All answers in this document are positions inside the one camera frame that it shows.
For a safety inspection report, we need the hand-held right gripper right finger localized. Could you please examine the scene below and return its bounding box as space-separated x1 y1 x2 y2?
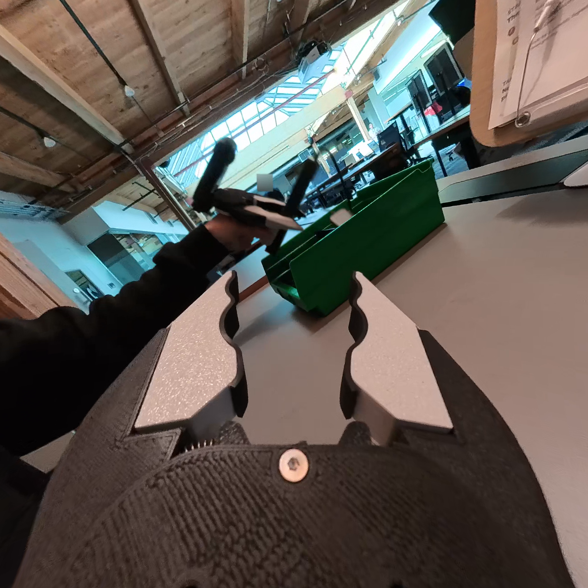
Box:
339 270 455 447

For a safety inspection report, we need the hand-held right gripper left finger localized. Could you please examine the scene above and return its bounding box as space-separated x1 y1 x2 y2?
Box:
132 270 250 443

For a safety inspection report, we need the black hub cable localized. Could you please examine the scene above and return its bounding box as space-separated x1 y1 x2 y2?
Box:
317 146 359 205

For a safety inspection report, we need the green plastic bin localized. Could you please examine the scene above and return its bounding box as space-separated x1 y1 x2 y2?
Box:
261 158 445 317

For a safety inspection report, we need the person's left forearm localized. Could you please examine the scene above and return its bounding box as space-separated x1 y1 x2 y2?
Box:
0 224 232 458

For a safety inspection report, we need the person's left hand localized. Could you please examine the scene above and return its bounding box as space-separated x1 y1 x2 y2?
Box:
204 213 278 252

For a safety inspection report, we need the white ceiling projector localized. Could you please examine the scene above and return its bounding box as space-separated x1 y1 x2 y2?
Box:
296 40 334 84

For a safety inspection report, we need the instruction sheet on wooden stand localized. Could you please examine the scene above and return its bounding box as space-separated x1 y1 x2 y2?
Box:
471 0 588 188

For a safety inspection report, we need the person's dark clothing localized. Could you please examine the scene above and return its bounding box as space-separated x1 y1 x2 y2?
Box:
0 441 51 588

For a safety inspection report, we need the printed instruction sheet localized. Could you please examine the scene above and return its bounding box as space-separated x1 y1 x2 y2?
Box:
488 0 588 130

